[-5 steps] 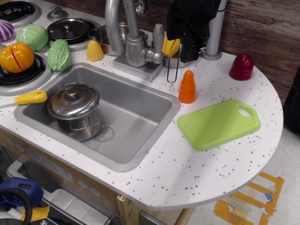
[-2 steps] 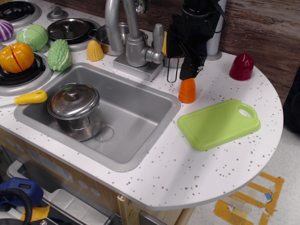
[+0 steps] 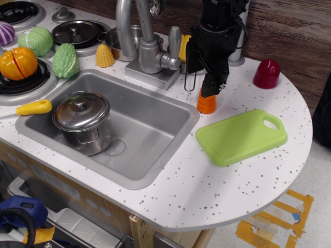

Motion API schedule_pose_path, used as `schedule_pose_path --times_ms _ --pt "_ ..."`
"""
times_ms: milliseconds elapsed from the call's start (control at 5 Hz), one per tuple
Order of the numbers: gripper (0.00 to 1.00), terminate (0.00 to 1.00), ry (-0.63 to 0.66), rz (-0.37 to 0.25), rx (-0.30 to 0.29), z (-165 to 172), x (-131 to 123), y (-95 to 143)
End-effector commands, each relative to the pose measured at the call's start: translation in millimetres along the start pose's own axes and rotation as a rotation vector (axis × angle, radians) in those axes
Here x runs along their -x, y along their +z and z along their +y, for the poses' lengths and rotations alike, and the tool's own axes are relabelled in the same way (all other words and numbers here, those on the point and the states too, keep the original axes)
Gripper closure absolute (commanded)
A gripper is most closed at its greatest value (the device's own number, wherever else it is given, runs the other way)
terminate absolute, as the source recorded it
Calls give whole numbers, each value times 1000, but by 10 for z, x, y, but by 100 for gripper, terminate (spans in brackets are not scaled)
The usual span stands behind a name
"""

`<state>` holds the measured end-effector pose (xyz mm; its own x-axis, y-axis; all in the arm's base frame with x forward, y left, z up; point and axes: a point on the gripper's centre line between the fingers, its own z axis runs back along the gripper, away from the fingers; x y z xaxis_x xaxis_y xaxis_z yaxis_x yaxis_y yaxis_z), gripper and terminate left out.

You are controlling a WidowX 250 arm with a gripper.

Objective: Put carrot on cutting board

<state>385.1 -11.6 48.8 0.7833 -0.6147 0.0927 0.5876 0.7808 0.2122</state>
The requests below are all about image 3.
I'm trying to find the grey stove knob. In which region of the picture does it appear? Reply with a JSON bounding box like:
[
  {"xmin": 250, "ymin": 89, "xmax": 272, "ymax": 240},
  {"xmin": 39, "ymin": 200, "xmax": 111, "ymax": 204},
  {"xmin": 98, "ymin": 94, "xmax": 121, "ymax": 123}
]
[{"xmin": 52, "ymin": 7, "xmax": 76, "ymax": 23}]

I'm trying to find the purple toy onion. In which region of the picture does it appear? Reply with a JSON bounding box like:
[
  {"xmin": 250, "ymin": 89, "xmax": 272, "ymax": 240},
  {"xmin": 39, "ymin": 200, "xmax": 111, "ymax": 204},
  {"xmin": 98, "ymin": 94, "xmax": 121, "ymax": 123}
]
[{"xmin": 0, "ymin": 21, "xmax": 15, "ymax": 45}]

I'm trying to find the green toy bitter gourd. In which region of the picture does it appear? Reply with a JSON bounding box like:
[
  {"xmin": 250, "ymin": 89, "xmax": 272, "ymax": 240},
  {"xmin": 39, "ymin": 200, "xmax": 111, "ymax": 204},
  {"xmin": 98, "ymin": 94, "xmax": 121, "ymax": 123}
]
[{"xmin": 52, "ymin": 43, "xmax": 78, "ymax": 79}]

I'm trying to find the green toy cabbage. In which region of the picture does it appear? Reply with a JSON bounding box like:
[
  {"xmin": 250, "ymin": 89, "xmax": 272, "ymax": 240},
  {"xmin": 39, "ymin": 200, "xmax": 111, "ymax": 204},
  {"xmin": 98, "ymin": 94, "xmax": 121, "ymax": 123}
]
[{"xmin": 18, "ymin": 26, "xmax": 54, "ymax": 57}]

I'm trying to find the yellow handled toy knife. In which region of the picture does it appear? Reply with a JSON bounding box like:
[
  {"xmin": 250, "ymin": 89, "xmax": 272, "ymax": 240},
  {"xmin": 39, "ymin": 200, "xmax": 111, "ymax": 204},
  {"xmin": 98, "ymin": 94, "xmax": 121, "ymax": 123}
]
[{"xmin": 1, "ymin": 99, "xmax": 53, "ymax": 118}]

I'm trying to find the steel pot lid on burner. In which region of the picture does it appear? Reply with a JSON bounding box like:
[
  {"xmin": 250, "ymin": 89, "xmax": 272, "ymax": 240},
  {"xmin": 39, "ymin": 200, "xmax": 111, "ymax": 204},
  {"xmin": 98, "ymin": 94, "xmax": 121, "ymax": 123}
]
[{"xmin": 52, "ymin": 20, "xmax": 99, "ymax": 44}]

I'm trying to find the steel pot behind faucet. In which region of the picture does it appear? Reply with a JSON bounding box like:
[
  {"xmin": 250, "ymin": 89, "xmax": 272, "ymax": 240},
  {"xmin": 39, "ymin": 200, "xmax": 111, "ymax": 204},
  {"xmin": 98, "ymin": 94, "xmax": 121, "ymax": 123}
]
[{"xmin": 97, "ymin": 24, "xmax": 164, "ymax": 62}]

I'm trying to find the small steel saucepan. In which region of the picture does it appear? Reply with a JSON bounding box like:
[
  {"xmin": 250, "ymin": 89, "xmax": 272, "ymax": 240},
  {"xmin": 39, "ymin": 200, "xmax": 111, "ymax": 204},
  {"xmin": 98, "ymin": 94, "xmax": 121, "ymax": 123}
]
[{"xmin": 167, "ymin": 42, "xmax": 207, "ymax": 92}]

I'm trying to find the silver toy faucet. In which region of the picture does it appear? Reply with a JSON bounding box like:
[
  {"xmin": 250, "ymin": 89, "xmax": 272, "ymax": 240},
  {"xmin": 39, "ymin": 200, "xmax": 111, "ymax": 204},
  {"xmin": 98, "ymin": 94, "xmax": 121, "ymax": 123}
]
[{"xmin": 116, "ymin": 0, "xmax": 182, "ymax": 90}]

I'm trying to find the back left stove burner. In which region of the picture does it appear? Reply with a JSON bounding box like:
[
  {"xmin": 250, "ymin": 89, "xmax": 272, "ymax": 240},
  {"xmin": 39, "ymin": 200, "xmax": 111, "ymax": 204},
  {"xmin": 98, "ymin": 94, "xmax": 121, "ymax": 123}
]
[{"xmin": 1, "ymin": 1, "xmax": 46, "ymax": 32}]

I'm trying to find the stove burner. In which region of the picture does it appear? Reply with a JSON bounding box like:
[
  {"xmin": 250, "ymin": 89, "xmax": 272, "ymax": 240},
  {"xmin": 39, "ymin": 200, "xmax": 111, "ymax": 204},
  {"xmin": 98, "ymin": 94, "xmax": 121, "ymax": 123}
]
[
  {"xmin": 1, "ymin": 1, "xmax": 46, "ymax": 32},
  {"xmin": 1, "ymin": 58, "xmax": 58, "ymax": 106}
]

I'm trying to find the orange toy pumpkin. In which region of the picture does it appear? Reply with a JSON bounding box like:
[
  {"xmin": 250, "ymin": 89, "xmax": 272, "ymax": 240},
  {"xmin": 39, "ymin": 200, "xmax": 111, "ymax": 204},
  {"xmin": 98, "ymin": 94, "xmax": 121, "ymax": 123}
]
[{"xmin": 1, "ymin": 47, "xmax": 38, "ymax": 81}]

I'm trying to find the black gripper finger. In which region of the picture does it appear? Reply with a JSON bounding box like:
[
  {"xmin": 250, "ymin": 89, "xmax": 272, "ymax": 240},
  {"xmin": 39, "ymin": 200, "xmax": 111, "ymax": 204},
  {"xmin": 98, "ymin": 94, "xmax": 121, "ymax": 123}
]
[
  {"xmin": 186, "ymin": 41, "xmax": 204, "ymax": 74},
  {"xmin": 201, "ymin": 66, "xmax": 230, "ymax": 98}
]

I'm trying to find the yellow tape on floor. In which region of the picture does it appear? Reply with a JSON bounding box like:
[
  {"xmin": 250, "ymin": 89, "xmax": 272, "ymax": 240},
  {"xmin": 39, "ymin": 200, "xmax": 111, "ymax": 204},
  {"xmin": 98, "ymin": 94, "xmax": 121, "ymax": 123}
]
[{"xmin": 236, "ymin": 190, "xmax": 314, "ymax": 247}]

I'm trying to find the grey metal sink basin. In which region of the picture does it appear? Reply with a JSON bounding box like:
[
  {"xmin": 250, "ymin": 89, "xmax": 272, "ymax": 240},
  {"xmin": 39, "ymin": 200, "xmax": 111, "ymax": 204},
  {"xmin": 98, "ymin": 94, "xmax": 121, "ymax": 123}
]
[{"xmin": 16, "ymin": 69, "xmax": 200, "ymax": 189}]

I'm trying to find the front left stove burner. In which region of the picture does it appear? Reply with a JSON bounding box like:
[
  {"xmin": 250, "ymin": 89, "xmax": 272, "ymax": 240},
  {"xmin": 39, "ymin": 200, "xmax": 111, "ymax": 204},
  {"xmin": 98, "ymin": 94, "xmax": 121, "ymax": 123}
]
[{"xmin": 1, "ymin": 58, "xmax": 58, "ymax": 106}]

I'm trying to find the yellow toy corn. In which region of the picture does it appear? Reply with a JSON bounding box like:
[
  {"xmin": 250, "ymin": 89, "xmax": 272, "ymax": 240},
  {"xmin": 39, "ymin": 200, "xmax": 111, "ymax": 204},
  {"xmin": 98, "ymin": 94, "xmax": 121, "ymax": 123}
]
[{"xmin": 96, "ymin": 44, "xmax": 115, "ymax": 68}]

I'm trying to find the green plastic cutting board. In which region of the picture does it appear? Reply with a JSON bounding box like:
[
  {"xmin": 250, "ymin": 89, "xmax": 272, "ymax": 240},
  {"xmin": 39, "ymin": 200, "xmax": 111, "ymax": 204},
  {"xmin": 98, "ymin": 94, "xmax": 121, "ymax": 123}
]
[{"xmin": 195, "ymin": 110, "xmax": 288, "ymax": 167}]

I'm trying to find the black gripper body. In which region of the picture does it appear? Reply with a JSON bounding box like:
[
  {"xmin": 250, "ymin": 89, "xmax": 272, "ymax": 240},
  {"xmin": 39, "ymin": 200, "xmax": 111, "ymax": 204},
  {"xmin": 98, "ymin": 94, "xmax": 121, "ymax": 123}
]
[{"xmin": 190, "ymin": 23, "xmax": 239, "ymax": 68}]

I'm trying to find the steel pot with lid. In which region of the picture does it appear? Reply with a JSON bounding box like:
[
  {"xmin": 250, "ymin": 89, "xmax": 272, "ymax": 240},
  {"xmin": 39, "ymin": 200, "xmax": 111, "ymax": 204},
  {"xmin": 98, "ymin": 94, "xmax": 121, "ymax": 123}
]
[{"xmin": 52, "ymin": 91, "xmax": 113, "ymax": 156}]

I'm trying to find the orange toy carrot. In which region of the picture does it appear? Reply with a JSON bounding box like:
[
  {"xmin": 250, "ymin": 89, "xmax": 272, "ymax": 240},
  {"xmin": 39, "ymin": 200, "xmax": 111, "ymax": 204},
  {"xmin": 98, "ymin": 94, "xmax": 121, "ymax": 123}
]
[{"xmin": 197, "ymin": 89, "xmax": 217, "ymax": 114}]

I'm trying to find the yellow toy banana squash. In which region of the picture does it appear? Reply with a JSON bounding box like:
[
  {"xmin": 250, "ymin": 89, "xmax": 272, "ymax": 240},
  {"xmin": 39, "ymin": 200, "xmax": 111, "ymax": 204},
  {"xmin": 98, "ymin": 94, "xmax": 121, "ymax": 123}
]
[{"xmin": 179, "ymin": 35, "xmax": 191, "ymax": 63}]

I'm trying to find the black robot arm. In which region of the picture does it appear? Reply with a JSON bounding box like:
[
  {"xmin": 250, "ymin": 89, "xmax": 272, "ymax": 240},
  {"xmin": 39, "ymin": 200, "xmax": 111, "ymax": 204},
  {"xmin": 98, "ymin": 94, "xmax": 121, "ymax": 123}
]
[{"xmin": 186, "ymin": 1, "xmax": 248, "ymax": 98}]

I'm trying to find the blue tool with black cable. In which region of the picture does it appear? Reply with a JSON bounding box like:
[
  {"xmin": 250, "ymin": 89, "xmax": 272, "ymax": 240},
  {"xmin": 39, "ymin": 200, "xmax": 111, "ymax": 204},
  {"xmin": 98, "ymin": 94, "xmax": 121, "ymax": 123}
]
[{"xmin": 1, "ymin": 195, "xmax": 48, "ymax": 247}]

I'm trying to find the dark red toy pepper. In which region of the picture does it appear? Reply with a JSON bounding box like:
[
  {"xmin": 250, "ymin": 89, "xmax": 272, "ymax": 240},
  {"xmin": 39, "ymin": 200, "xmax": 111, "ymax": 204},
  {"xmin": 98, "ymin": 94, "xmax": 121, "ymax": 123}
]
[{"xmin": 253, "ymin": 58, "xmax": 280, "ymax": 89}]

